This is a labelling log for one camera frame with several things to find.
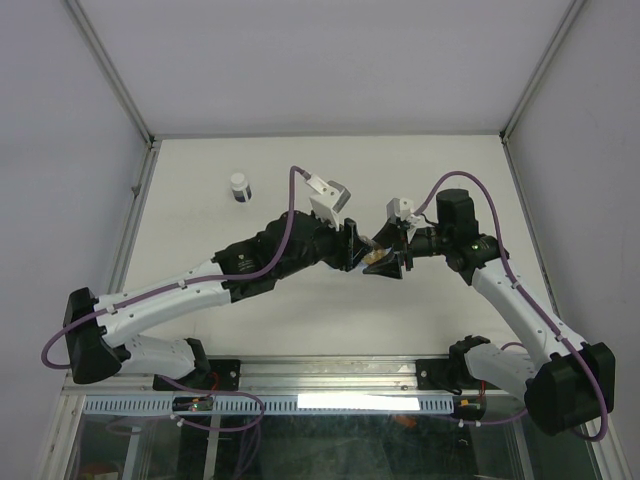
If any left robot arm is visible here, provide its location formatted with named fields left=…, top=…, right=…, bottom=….
left=63, top=211, right=372, bottom=389

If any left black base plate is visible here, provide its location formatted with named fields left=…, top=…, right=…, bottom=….
left=152, top=358, right=241, bottom=391

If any aluminium mounting rail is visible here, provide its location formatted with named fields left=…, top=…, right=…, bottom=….
left=62, top=355, right=443, bottom=396

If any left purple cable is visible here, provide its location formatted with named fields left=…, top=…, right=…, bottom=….
left=40, top=165, right=314, bottom=431

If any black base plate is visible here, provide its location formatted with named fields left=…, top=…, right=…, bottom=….
left=415, top=358, right=458, bottom=393
left=152, top=358, right=241, bottom=391

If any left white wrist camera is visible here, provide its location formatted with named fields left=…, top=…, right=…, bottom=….
left=306, top=174, right=351, bottom=231

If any white cap pill bottle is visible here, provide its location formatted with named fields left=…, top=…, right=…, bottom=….
left=230, top=172, right=252, bottom=203

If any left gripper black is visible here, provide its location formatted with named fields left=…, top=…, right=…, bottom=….
left=276, top=211, right=373, bottom=281

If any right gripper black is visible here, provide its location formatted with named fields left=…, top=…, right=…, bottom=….
left=362, top=220, right=452, bottom=279

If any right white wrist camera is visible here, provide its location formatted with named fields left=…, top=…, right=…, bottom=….
left=386, top=197, right=420, bottom=225

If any amber pill bottle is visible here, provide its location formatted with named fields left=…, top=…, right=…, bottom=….
left=362, top=241, right=389, bottom=266

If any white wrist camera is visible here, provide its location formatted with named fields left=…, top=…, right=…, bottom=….
left=386, top=197, right=420, bottom=225
left=306, top=174, right=351, bottom=231

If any slotted grey cable duct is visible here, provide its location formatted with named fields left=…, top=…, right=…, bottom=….
left=83, top=393, right=454, bottom=417

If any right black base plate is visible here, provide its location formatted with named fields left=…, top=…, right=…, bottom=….
left=415, top=358, right=458, bottom=393

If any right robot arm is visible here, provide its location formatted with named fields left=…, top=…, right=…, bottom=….
left=364, top=189, right=615, bottom=435

